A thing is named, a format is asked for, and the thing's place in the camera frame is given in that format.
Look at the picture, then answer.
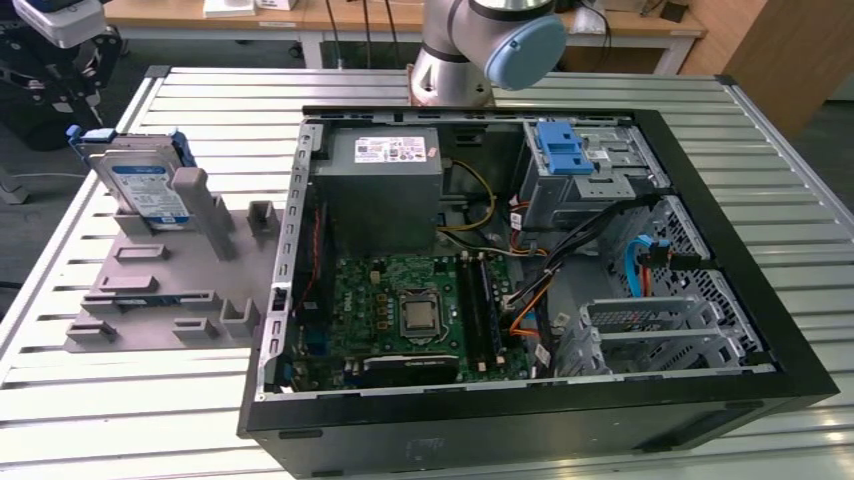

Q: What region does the hard disk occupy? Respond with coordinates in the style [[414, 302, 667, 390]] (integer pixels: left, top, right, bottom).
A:
[[65, 127, 199, 234]]

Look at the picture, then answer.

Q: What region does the silver disk bay cage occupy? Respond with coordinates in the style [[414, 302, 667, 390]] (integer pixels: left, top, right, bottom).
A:
[[557, 294, 762, 376]]

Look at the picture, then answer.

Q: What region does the white box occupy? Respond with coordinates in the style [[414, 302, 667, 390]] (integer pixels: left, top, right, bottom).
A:
[[203, 0, 259, 19]]

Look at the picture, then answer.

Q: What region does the wooden desk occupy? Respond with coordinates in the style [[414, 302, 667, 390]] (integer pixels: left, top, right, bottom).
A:
[[106, 0, 709, 76]]

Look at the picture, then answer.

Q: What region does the grey parts rack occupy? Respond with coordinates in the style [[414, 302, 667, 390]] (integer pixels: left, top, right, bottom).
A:
[[64, 167, 288, 354]]

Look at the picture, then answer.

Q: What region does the RAM stick in rack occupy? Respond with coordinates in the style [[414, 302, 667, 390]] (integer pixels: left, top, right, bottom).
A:
[[112, 294, 182, 307]]

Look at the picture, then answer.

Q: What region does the grey power supply unit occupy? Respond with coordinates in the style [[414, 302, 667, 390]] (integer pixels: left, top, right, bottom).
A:
[[312, 125, 446, 256]]

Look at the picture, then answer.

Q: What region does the green motherboard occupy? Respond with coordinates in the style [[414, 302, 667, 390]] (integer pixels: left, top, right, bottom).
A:
[[292, 252, 535, 391]]

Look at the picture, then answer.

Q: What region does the CPU in socket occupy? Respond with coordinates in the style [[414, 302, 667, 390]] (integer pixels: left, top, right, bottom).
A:
[[398, 288, 447, 345]]

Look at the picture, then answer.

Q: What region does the blue drive bay latch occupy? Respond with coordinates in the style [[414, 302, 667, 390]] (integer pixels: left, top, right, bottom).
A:
[[533, 121, 597, 176]]

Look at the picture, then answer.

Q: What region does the black graphics card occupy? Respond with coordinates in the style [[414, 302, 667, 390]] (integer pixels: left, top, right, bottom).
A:
[[359, 352, 462, 389]]

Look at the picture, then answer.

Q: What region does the installed RAM stick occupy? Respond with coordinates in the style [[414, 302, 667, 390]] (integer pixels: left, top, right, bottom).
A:
[[463, 255, 507, 371]]

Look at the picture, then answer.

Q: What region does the silver optical drive cage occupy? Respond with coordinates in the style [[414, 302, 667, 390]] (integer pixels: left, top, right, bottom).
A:
[[519, 119, 669, 232]]

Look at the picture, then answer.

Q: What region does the black PC case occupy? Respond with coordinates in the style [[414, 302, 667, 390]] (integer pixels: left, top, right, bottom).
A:
[[236, 103, 841, 477]]

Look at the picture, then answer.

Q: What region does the wooden cabinet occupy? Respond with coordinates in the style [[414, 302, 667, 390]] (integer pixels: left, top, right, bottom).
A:
[[679, 0, 854, 146]]

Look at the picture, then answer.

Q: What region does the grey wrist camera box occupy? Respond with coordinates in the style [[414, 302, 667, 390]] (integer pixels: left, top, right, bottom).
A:
[[12, 0, 108, 49]]

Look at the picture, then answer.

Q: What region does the thin red black wire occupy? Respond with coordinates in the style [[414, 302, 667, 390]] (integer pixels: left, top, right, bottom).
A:
[[296, 203, 327, 307]]

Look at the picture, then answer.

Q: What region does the yellow wire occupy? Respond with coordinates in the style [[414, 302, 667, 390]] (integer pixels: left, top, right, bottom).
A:
[[436, 158, 499, 234]]

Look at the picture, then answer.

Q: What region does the red data wire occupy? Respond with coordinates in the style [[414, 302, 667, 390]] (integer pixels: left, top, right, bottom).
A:
[[506, 197, 555, 257]]

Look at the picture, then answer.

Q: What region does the black cable bundle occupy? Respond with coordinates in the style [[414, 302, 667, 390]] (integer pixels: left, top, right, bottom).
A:
[[503, 192, 675, 309]]

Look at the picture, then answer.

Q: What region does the orange wire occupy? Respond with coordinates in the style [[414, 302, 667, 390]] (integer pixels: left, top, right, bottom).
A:
[[508, 294, 543, 342]]

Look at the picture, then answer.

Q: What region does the blue data wire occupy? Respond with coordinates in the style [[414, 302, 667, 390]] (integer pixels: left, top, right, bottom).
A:
[[625, 238, 659, 297]]

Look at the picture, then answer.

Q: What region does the black power wire connector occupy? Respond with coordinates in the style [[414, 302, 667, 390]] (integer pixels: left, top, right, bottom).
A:
[[653, 239, 721, 272]]

